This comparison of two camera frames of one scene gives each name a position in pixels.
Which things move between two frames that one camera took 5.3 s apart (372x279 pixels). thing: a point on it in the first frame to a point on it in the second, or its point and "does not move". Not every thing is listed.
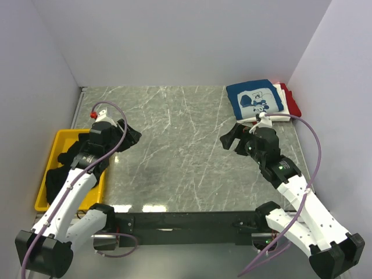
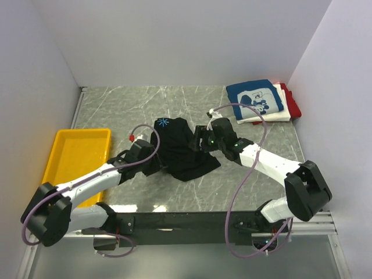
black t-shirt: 55,177 to 180,155
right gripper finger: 239,131 to 200,140
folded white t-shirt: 285,110 does not move
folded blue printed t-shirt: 249,99 does not move
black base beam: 208,228 does not move
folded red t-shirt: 294,107 does not move
